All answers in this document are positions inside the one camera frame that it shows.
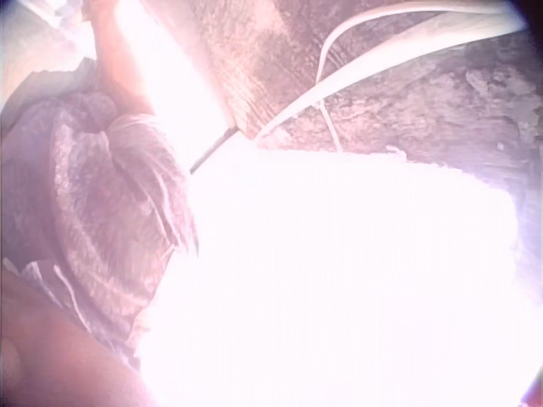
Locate white pipe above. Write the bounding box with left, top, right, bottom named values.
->
left=254, top=10, right=527, bottom=141

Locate thin white cable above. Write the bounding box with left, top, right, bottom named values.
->
left=316, top=0, right=510, bottom=153

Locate thin dark rod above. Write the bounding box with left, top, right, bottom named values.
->
left=188, top=125, right=238, bottom=176

